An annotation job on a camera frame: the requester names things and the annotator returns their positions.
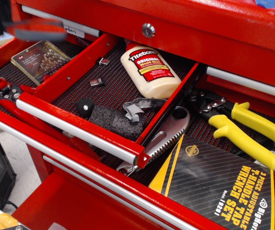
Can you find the clear drill bit case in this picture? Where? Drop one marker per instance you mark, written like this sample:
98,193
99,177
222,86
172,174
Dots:
40,60

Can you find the silver cabinet lock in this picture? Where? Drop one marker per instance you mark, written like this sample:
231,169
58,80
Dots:
148,30

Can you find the crumpled grey tape piece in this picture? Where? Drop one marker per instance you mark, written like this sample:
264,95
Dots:
135,107

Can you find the red handled wire stripper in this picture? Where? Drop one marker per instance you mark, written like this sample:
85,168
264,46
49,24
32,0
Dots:
10,92

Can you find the silver folding saw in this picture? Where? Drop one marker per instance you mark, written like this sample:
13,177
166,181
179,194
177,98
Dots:
168,134

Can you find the white markers label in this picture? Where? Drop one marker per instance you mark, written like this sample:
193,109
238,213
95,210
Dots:
73,31

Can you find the red grey handled scissors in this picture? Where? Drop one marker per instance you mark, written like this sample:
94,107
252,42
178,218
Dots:
37,29

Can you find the wide open red drawer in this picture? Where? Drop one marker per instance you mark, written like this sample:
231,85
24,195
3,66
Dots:
121,180

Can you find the Titebond wood glue bottle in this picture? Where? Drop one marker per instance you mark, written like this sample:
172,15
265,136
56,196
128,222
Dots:
149,71

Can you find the black round knob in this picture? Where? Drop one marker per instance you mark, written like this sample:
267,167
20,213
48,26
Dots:
85,107

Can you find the small black clip lower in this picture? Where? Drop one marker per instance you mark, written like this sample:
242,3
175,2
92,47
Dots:
96,82

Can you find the yellow handled tin snips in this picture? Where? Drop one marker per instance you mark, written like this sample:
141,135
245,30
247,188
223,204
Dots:
247,130

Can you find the bottom open red drawer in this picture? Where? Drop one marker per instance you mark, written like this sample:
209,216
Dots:
67,202

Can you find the red tool chest cabinet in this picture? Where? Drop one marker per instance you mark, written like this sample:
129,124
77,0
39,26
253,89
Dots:
237,36

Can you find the small black clip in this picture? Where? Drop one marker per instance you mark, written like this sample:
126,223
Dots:
102,61
96,82

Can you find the small open red drawer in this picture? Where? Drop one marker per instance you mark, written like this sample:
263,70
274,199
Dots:
56,99

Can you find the small black clip upper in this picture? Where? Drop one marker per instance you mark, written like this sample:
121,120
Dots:
102,61

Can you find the black yellow tap wrench box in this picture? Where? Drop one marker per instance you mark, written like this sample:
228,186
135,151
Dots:
231,191

